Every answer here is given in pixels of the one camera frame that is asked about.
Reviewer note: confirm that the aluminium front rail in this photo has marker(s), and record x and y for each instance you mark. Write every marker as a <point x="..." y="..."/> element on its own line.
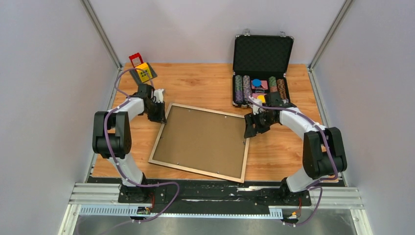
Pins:
<point x="104" y="207"/>

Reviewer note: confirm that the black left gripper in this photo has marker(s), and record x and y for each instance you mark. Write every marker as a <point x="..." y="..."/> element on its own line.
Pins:
<point x="161" y="117"/>

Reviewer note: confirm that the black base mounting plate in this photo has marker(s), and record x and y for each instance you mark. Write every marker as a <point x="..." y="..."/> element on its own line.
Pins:
<point x="215" y="197"/>

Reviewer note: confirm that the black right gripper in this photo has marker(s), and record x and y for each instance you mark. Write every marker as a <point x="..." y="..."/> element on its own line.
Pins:
<point x="250" y="119"/>

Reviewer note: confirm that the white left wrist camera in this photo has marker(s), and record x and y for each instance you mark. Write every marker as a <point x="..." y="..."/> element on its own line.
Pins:
<point x="159" y="95"/>

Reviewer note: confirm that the yellow red toy block house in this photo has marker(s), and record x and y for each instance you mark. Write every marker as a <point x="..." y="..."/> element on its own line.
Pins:
<point x="143" y="71"/>

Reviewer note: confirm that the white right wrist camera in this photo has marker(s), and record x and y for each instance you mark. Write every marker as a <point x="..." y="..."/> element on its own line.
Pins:
<point x="256" y="107"/>

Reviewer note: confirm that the brown backing board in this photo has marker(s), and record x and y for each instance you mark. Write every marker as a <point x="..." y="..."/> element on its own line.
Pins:
<point x="201" y="139"/>

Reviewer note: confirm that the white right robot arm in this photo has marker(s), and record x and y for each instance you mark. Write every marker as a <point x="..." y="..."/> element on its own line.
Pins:
<point x="323" y="152"/>

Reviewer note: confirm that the wooden picture frame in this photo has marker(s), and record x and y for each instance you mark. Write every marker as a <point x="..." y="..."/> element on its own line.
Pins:
<point x="155" y="152"/>

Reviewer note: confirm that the black poker chip case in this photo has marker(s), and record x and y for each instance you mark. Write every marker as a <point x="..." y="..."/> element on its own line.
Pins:
<point x="260" y="65"/>

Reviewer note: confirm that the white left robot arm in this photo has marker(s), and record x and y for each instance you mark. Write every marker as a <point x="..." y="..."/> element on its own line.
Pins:
<point x="112" y="137"/>

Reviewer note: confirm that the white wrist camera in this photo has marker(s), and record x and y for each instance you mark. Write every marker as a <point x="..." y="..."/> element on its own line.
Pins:
<point x="256" y="107"/>
<point x="159" y="95"/>

